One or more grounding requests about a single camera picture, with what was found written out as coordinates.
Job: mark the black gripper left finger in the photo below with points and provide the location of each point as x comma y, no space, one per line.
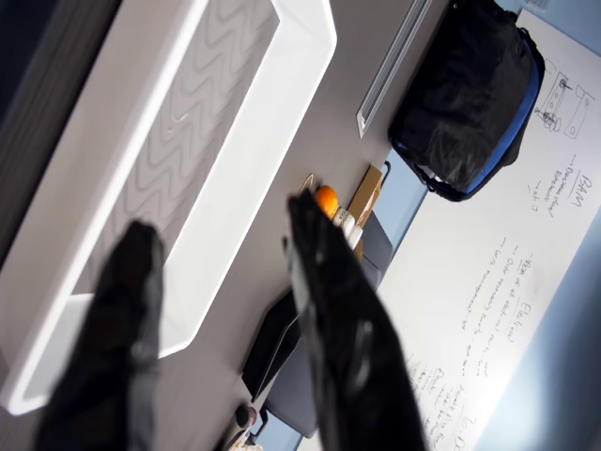
122,338

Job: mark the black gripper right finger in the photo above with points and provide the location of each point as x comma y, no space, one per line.
347,338

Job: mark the small white plastic bin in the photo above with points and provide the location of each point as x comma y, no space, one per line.
263,141

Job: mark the black rectangular tray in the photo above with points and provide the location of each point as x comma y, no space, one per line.
272,347

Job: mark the white pill bottle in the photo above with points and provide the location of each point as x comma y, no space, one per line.
349,228

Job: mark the orange ball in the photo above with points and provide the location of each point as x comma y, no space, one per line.
327,198

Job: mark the brown cardboard box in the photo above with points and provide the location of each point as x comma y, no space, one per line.
368,192

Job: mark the whiteboard with handwriting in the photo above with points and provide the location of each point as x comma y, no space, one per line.
493,305

